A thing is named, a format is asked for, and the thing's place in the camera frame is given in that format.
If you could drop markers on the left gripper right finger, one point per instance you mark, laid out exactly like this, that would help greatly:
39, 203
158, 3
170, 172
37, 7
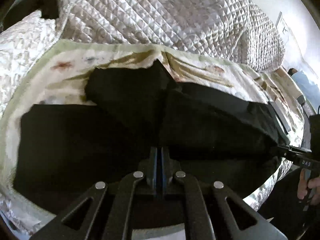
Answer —
212, 211

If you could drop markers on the floral fleece blanket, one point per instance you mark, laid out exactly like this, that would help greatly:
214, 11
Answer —
60, 74

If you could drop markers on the person's right hand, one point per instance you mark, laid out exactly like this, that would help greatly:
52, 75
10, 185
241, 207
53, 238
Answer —
305, 184

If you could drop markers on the dark clothes pile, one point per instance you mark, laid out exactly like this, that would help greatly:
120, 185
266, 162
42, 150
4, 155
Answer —
12, 11

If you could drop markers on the black pants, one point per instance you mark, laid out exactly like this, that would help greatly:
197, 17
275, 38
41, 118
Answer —
65, 149

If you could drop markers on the quilted beige comforter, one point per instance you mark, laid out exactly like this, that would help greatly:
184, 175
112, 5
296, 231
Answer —
237, 30

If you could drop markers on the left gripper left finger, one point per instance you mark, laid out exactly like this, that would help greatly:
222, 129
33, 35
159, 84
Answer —
95, 211

